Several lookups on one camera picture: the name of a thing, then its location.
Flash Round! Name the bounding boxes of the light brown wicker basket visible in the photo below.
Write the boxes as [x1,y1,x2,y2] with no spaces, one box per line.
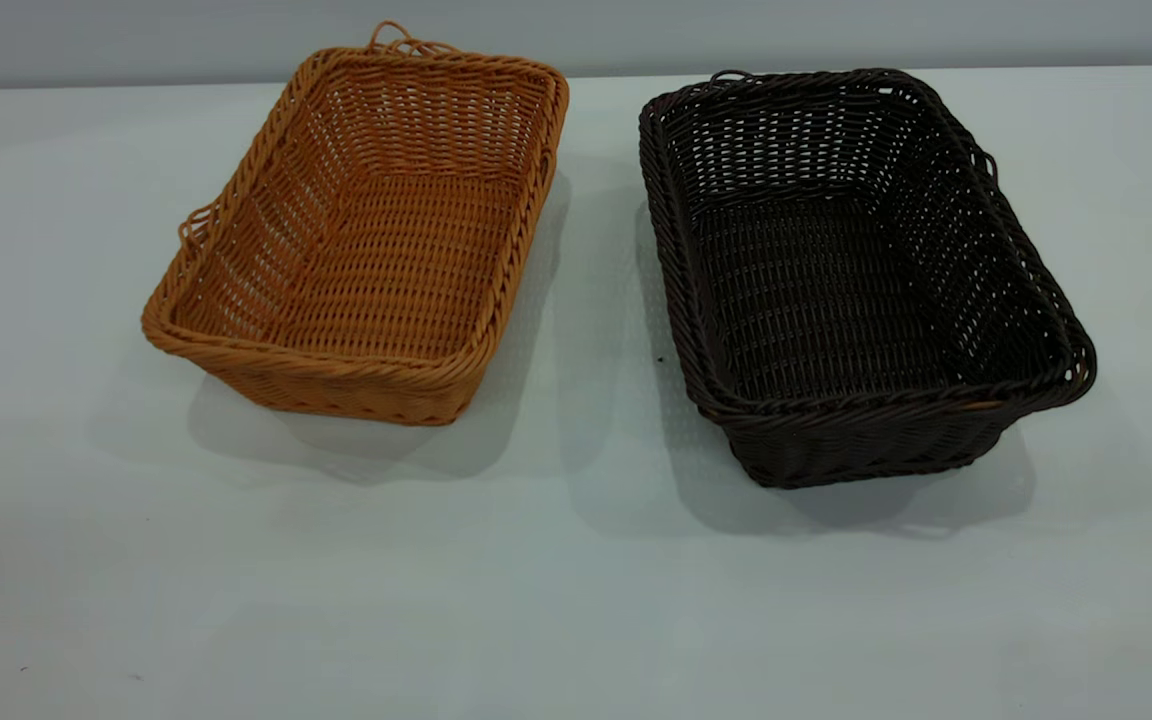
[141,20,571,427]

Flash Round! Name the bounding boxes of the dark brown wicker basket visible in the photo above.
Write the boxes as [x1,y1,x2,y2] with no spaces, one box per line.
[638,68,1098,490]

